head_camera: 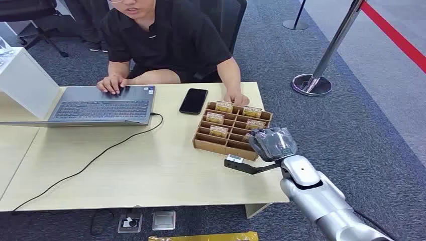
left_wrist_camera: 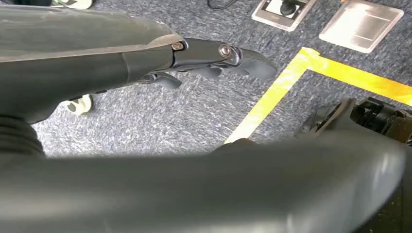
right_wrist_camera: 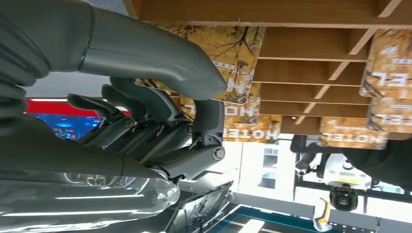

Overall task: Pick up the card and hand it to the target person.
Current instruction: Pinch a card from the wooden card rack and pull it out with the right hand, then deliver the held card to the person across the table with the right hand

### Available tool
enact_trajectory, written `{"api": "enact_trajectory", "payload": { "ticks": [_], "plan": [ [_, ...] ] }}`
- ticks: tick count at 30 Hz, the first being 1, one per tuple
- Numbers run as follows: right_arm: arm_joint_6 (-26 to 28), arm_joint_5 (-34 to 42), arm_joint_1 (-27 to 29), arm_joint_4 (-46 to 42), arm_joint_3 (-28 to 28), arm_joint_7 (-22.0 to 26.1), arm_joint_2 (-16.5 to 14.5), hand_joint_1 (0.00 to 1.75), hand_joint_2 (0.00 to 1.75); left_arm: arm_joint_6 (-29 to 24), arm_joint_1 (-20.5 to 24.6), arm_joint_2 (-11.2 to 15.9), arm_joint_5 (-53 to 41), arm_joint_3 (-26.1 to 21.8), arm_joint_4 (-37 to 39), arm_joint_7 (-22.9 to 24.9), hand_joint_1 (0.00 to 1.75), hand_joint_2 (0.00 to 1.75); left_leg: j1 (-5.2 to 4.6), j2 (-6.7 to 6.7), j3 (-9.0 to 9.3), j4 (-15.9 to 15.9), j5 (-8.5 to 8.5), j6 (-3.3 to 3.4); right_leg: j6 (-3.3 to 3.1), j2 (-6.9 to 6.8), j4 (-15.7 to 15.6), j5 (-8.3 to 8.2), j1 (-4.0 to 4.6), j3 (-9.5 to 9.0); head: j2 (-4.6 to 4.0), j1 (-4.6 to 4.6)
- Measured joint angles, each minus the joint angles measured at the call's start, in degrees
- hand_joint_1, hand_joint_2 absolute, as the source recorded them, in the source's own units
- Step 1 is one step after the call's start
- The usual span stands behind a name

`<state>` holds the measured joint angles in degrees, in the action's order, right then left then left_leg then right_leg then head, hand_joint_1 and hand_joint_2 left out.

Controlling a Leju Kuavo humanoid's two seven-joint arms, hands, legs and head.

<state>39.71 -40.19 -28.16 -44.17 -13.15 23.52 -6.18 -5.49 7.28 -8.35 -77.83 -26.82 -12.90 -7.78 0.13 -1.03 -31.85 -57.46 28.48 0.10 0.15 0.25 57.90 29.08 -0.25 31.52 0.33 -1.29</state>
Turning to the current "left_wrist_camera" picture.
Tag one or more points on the ribbed grey left arm sleeve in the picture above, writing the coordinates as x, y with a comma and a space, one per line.
16, 136

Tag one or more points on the closed metal floor socket plate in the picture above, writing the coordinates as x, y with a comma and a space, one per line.
360, 25

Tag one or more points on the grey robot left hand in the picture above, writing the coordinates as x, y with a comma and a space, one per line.
70, 61

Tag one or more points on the black robot joint mechanism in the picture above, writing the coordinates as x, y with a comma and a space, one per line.
379, 115

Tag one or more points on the open metal floor socket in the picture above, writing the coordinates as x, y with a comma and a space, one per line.
273, 16

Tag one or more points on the yellow floor tape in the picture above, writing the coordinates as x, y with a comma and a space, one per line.
276, 90

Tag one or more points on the black plug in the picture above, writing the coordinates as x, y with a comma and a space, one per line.
287, 7

